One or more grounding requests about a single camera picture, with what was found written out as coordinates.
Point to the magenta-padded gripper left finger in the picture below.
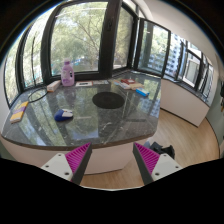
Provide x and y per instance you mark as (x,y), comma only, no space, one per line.
(77,157)

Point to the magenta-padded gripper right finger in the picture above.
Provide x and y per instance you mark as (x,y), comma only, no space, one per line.
(147,157)

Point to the blue and white computer mouse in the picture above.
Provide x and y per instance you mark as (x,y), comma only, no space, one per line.
(62,115)

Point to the black round mouse pad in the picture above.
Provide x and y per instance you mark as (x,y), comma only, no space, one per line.
(108,100)

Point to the blue and white box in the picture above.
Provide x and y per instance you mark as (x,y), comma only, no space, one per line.
(142,92)

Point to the beige book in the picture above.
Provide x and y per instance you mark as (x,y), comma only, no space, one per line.
(136,86)

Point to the white and orange carton box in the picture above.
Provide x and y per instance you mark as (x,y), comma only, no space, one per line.
(53,86)

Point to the teal printed pamphlet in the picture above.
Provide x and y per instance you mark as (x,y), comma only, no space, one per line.
(119,84)

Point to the purple detergent bottle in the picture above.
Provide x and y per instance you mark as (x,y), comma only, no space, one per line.
(67,76)

